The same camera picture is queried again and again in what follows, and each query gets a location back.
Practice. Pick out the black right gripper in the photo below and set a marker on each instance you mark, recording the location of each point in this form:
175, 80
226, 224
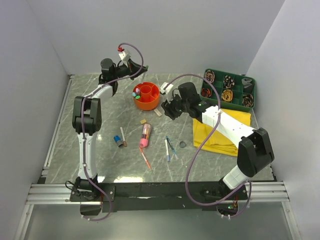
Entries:
168, 108

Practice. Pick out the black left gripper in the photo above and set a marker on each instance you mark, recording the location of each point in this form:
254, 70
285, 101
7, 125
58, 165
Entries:
131, 66

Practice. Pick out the white pen lilac cap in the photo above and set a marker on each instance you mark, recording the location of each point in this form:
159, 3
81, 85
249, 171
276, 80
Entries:
167, 150

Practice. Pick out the brown-tipped white marker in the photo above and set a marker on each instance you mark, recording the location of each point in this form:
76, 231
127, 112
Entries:
123, 136

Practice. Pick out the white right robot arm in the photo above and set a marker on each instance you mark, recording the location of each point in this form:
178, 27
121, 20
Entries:
255, 151

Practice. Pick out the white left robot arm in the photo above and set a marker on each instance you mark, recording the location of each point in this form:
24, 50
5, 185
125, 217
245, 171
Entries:
87, 115

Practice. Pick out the orange navy rolled tie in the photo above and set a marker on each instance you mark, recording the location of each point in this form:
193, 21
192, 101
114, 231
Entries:
206, 92

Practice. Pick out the orange round desk organizer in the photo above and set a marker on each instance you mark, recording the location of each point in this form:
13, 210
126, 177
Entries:
149, 96

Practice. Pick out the beige rectangular eraser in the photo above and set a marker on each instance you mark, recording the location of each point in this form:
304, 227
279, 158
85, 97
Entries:
158, 112

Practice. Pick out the brown patterned rolled tie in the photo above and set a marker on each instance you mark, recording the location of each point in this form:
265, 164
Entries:
210, 76

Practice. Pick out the yellow rolled tie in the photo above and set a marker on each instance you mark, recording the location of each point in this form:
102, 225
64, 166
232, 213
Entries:
227, 95

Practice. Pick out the small grey round lid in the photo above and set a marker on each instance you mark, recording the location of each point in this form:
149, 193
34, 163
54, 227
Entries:
182, 144

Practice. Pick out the black floral rolled tie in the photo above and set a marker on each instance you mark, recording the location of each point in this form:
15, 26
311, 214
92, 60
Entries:
228, 82

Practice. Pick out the pink tube of crayons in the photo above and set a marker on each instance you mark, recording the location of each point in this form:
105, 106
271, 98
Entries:
146, 132

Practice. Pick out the green compartment tray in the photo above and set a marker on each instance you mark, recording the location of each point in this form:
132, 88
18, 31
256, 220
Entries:
234, 91

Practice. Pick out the dark blue pen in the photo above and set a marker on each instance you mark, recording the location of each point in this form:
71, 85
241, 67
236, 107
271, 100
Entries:
171, 146

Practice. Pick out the yellow folded cloth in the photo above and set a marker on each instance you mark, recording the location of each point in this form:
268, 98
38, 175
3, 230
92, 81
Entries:
218, 143

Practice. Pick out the dark patterned rolled tie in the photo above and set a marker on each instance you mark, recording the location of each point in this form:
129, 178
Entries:
248, 100

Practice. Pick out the grey rolled item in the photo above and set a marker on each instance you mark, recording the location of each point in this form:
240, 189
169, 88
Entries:
248, 85

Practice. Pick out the blue grey cylinder cap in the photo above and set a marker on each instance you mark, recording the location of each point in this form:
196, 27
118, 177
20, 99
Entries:
119, 141

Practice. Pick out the orange pen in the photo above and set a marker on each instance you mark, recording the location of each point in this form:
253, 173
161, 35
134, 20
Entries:
145, 159

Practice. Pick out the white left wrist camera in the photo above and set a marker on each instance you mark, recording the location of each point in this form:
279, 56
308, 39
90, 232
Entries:
124, 54

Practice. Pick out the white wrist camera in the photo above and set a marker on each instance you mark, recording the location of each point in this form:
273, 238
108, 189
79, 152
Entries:
166, 89
124, 54

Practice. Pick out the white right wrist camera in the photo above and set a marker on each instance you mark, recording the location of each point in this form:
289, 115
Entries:
166, 89

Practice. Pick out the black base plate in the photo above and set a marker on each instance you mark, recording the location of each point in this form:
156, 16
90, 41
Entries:
148, 196

